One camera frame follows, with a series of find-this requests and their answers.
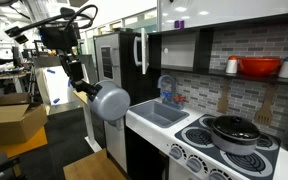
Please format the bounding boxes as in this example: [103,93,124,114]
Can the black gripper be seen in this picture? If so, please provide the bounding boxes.
[58,49,97,101]

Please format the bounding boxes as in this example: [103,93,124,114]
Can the fridge door with chalkboard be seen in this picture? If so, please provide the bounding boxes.
[93,33,122,89]

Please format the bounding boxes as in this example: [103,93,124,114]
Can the fridge door with dispenser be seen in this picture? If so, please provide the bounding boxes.
[99,87,128,173]

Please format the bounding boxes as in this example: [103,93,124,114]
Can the grey sink basin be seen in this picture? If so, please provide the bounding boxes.
[128,100,190,129]

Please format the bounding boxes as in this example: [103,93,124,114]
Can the grey pot with black lid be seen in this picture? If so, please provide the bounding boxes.
[211,114,261,157]

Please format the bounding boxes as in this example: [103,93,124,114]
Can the grey metal panel stand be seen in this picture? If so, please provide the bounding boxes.
[33,54,98,116]

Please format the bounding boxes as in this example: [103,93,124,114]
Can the black notes chalkboard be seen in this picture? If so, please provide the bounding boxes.
[100,46,113,80]

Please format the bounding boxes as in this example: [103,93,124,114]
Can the light wood desk white legs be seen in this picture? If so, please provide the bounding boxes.
[73,89,103,154]

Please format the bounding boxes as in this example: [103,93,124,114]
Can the wooden base board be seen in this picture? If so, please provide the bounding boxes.
[63,148,127,180]

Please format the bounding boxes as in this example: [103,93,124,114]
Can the white toy kitchen unit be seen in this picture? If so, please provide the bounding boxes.
[93,11,288,180]

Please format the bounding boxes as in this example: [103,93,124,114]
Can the cardboard box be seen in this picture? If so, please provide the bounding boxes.
[0,92,48,148]

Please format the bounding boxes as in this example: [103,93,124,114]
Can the cluttered background workbench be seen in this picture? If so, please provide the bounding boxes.
[0,61,35,101]

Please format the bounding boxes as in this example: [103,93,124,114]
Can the yellow floor mat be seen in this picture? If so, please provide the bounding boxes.
[0,126,48,158]

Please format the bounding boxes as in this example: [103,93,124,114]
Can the grey toy faucet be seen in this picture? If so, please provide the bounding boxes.
[157,74,185,109]

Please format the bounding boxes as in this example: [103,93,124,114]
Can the grey stove knob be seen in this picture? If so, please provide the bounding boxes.
[186,155,204,173]
[168,145,184,160]
[208,169,227,180]

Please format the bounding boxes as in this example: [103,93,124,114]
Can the wooden spoon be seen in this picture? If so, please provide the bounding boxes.
[216,79,231,114]

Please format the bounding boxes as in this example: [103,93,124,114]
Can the white shaker with orange cap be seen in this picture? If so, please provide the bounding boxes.
[225,55,239,75]

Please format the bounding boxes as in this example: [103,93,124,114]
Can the red bowl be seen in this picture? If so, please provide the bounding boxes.
[237,56,283,78]

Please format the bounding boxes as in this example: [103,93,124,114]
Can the wooden slotted spatula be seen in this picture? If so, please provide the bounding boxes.
[253,83,277,126]

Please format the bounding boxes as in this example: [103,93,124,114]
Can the red tap handle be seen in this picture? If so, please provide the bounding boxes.
[174,94,187,104]

